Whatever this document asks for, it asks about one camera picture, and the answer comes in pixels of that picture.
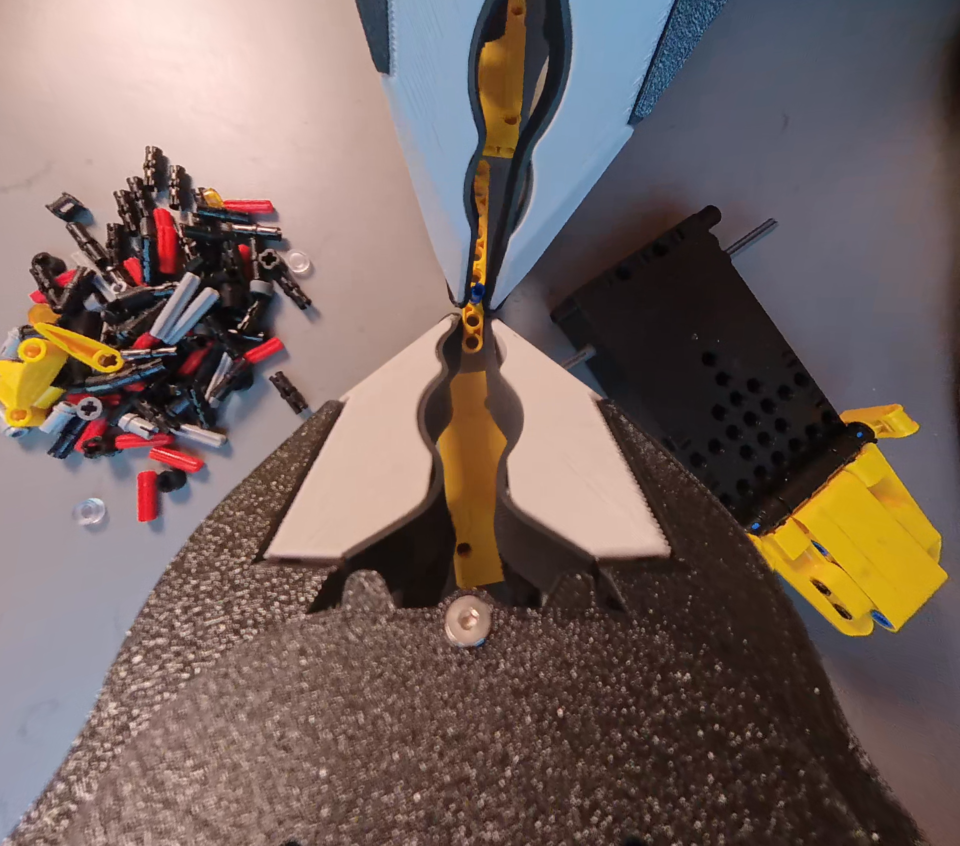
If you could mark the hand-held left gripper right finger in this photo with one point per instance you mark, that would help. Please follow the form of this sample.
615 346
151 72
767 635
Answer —
577 471

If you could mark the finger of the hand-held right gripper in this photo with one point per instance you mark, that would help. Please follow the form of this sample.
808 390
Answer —
435 36
615 36

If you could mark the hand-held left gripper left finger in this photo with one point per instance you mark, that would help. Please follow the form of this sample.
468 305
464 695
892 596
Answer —
360 471

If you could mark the pile of small building parts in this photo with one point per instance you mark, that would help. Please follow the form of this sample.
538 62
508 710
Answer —
150 336

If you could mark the grey desk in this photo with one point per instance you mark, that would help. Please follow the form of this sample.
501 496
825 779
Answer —
187 36

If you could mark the yellow black toy robot body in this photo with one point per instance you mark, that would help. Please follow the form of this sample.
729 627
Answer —
712 373

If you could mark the thin grey axle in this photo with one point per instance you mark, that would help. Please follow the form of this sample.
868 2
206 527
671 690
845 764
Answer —
754 237

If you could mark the clear round stud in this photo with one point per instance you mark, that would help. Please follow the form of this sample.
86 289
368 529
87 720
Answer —
90 511

